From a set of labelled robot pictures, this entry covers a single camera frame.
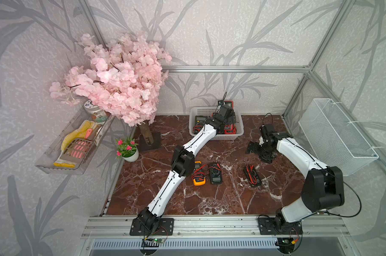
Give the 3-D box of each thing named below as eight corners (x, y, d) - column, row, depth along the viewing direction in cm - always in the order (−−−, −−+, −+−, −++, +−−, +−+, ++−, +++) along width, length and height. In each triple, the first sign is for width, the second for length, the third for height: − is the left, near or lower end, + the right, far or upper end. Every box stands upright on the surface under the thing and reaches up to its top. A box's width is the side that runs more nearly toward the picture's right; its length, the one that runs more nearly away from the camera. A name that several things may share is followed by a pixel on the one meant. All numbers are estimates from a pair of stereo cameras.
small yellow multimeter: (191, 185, 88) (190, 182, 85) (192, 163, 96) (192, 160, 93) (205, 185, 88) (205, 182, 85) (205, 163, 96) (205, 160, 93)
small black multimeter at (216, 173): (208, 184, 88) (208, 181, 85) (208, 167, 95) (208, 163, 92) (222, 184, 88) (222, 181, 85) (220, 167, 95) (221, 163, 92)
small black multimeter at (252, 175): (250, 188, 88) (252, 185, 84) (242, 168, 95) (244, 165, 92) (260, 185, 89) (262, 182, 85) (252, 166, 96) (254, 163, 92)
